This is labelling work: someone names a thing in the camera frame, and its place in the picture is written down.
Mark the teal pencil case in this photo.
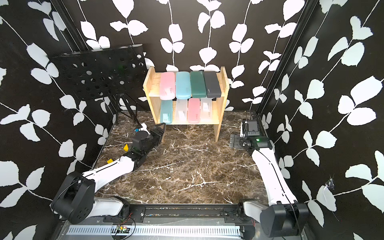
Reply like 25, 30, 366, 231
160, 100, 173, 125

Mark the frosted clear pencil case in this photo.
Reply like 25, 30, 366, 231
175, 99, 188, 124

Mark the pink pencil case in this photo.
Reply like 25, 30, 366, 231
188, 98, 201, 124
159, 72, 176, 101

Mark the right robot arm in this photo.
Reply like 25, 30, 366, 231
230, 134, 309, 237

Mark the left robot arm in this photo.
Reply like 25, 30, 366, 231
51, 123, 166, 225

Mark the pink pencil case top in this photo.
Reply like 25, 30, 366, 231
159, 72, 176, 101

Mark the light blue pencil case top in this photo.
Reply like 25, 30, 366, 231
176, 72, 192, 100

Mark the wooden two-tier shelf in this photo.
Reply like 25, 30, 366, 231
143, 66, 230, 142

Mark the clear pencil case right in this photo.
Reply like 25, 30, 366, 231
201, 98, 213, 122

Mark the dark green pencil case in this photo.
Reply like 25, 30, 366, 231
190, 71, 207, 98

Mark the dark grey pencil case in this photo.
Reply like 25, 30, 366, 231
204, 72, 222, 98

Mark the black perforated music stand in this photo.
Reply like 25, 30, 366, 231
47, 44, 149, 136

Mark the small circuit board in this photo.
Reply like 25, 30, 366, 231
112, 226, 131, 235

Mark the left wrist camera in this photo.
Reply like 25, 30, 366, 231
134, 123, 150, 135

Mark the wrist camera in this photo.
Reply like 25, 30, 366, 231
240, 120, 261, 139
134, 123, 150, 135

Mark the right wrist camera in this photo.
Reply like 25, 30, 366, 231
240, 120, 261, 139

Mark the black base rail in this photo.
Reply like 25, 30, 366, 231
101, 203, 304, 226

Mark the white ribbed cable duct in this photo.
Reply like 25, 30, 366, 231
66, 225, 242, 238

